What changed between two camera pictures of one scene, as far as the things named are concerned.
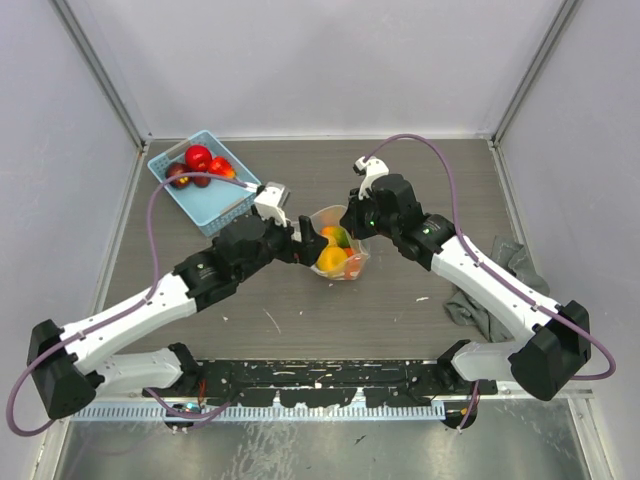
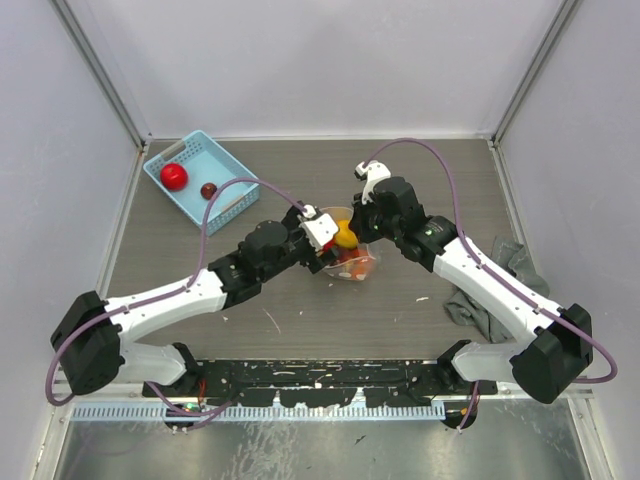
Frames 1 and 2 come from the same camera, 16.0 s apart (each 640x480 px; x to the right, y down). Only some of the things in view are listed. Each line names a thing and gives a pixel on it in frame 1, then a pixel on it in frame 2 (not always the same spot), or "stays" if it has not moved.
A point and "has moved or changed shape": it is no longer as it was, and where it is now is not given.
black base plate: x=311 y=382 stays
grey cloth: x=470 y=309 stays
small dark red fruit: x=201 y=181 → x=208 y=190
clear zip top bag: x=344 y=256 has moved or changed shape
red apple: x=198 y=158 → x=174 y=177
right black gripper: x=351 y=220 stays
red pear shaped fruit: x=221 y=166 has moved or changed shape
